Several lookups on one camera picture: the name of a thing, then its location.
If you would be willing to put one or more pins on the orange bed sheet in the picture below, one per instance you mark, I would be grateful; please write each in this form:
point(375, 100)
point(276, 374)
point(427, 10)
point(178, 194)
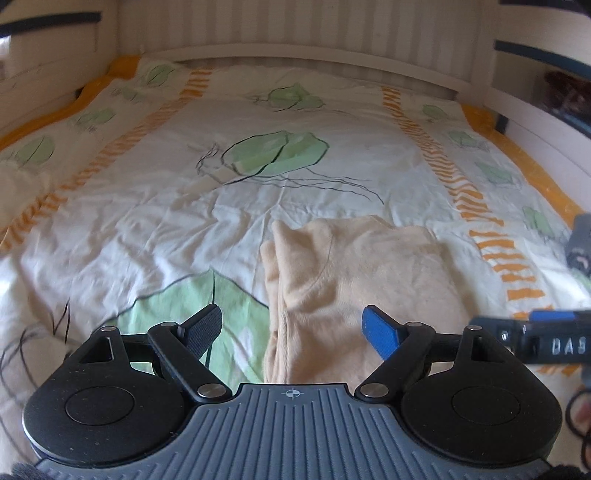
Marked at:
point(531, 161)

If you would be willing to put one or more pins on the leaf print duvet cover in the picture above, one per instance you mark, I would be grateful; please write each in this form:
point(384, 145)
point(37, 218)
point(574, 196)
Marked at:
point(184, 221)

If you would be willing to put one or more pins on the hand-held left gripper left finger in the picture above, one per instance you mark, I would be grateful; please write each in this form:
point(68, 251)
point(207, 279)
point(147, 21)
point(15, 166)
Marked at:
point(205, 328)

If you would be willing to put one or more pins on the beige butterfly print sweater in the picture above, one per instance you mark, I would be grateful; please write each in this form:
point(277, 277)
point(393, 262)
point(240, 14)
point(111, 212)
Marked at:
point(369, 267)

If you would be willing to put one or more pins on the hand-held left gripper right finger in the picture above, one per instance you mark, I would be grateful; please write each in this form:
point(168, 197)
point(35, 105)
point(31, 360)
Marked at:
point(378, 330)

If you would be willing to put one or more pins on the white wooden bed frame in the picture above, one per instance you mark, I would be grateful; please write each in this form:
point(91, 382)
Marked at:
point(521, 115)

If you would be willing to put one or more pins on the grey folded garment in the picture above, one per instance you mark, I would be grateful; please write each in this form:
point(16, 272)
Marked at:
point(579, 249)

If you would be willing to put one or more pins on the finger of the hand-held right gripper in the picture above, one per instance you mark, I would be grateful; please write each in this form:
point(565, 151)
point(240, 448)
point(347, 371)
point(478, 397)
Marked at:
point(554, 316)

